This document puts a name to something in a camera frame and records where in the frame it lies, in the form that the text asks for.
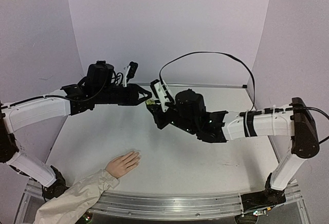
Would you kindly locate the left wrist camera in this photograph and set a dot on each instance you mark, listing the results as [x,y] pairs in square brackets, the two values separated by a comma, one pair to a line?
[130,72]

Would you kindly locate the bare human hand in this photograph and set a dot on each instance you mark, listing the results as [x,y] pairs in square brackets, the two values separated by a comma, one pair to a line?
[122,165]

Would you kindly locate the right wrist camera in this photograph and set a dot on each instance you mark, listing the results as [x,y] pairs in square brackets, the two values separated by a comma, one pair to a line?
[162,94]

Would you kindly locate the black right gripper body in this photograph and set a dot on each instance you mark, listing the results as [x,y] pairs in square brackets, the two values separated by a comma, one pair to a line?
[159,114]

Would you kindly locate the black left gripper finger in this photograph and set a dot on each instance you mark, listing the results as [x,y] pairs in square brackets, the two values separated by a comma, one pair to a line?
[142,99]
[143,91]

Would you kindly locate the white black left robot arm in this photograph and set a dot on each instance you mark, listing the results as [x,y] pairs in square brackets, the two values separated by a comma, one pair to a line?
[101,85]

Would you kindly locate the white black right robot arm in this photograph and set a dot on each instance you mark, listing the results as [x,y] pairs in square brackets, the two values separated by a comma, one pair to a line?
[294,121]

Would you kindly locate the yellow nail polish bottle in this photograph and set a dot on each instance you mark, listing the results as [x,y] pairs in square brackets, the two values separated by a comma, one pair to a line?
[150,102]

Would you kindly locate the aluminium table rail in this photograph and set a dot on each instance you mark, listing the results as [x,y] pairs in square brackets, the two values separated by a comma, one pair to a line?
[195,85]
[170,208]

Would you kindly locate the beige sleeved forearm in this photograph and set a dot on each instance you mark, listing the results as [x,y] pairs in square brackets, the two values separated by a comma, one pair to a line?
[75,201]

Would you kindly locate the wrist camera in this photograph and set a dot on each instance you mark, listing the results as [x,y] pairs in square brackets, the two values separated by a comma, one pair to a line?
[130,72]
[162,94]

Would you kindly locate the aluminium table rear rail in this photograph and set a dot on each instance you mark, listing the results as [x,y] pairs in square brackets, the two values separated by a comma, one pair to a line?
[195,85]

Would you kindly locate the aluminium table front rail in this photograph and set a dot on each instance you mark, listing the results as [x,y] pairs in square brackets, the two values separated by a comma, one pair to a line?
[170,208]

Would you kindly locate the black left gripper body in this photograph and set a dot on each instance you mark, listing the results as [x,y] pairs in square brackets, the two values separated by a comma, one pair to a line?
[108,96]

